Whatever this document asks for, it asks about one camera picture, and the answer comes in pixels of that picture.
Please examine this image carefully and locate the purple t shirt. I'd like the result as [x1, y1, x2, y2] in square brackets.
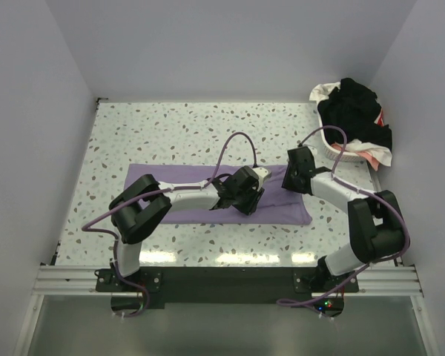
[124, 164, 312, 225]

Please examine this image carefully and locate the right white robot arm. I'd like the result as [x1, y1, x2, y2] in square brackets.
[282, 146, 410, 291]

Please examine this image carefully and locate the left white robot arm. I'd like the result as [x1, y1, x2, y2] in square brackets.
[109, 166, 271, 291]

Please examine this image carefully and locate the white laundry basket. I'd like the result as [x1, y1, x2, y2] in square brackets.
[317, 107, 370, 163]

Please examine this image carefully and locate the white pink t shirt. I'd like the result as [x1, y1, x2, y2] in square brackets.
[309, 82, 392, 171]

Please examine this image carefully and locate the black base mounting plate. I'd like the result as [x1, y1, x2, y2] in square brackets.
[94, 267, 360, 316]

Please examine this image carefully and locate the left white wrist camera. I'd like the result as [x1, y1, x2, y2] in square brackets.
[253, 167, 272, 185]

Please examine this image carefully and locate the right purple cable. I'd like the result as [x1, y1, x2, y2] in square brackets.
[276, 125, 411, 309]

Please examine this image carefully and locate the purple cable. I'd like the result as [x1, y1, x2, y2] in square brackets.
[276, 125, 411, 309]
[82, 132, 259, 320]

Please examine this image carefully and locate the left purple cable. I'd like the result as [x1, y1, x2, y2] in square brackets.
[82, 132, 259, 320]

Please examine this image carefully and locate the aluminium frame rail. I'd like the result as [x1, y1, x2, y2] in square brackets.
[32, 266, 423, 297]

